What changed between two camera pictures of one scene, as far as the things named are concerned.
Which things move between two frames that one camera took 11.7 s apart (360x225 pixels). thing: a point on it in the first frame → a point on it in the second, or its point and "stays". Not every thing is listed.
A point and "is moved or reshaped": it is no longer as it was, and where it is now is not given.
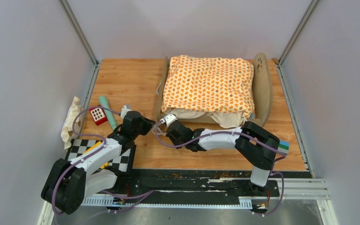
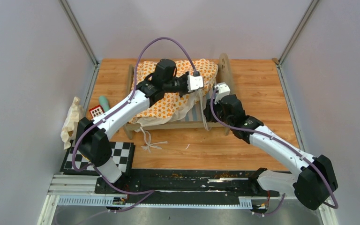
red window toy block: x=99 y=115 stays
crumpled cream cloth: x=67 y=133 stays
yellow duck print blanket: x=215 y=85 is moved or reshaped
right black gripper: x=171 y=138 → x=209 y=116
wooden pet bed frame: x=263 y=83 → x=226 y=76
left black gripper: x=148 y=123 → x=185 y=77
